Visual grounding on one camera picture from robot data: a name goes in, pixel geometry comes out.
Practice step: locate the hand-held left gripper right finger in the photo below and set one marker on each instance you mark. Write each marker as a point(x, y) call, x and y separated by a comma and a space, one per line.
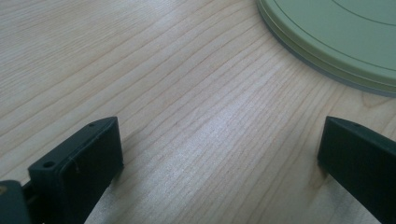
point(361, 161)

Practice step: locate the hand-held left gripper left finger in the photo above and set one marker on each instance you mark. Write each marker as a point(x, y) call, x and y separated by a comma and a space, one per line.
point(81, 168)

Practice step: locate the green round plate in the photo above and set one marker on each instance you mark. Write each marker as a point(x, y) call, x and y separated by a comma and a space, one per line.
point(330, 28)

